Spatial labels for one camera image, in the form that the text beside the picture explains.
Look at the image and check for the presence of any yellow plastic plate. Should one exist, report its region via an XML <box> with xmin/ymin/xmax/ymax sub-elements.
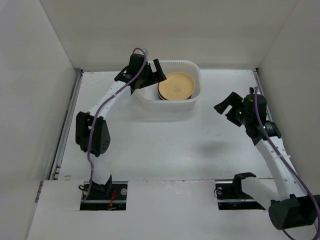
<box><xmin>157</xmin><ymin>72</ymin><xmax>196</xmax><ymax>101</ymax></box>

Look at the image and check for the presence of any pink plastic plate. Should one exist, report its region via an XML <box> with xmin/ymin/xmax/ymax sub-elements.
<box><xmin>157</xmin><ymin>92</ymin><xmax>192</xmax><ymax>101</ymax></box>

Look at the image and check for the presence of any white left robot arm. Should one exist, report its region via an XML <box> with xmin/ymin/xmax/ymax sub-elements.
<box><xmin>75</xmin><ymin>47</ymin><xmax>166</xmax><ymax>201</ymax></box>

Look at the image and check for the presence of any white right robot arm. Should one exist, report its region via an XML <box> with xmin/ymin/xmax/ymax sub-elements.
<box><xmin>214</xmin><ymin>87</ymin><xmax>320</xmax><ymax>232</ymax></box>

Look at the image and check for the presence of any translucent white plastic bin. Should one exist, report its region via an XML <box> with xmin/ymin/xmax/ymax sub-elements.
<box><xmin>133</xmin><ymin>60</ymin><xmax>202</xmax><ymax>116</ymax></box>

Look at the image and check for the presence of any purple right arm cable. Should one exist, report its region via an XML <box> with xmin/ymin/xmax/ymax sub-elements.
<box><xmin>249</xmin><ymin>86</ymin><xmax>320</xmax><ymax>240</ymax></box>

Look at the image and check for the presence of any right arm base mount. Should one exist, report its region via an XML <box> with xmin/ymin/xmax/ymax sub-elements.
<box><xmin>213</xmin><ymin>182</ymin><xmax>265</xmax><ymax>211</ymax></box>

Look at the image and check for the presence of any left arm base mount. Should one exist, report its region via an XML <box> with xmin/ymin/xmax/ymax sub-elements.
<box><xmin>80</xmin><ymin>181</ymin><xmax>128</xmax><ymax>211</ymax></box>

